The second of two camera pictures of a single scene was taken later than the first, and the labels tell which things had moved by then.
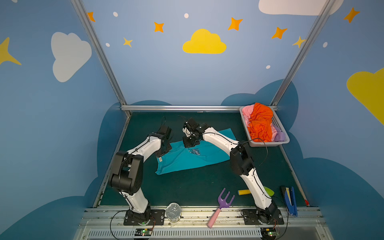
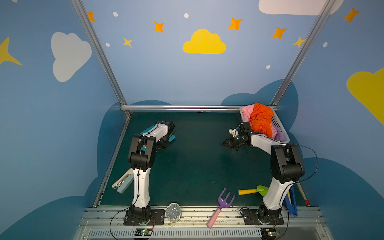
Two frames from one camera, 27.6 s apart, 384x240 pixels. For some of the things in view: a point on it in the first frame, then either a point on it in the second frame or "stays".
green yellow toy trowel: x=269 y=191 stays
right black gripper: x=190 y=140 → x=233 y=140
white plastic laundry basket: x=252 y=143 stays
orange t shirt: x=260 y=123 stays
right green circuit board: x=268 y=233 stays
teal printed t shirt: x=180 y=158 → x=171 y=138
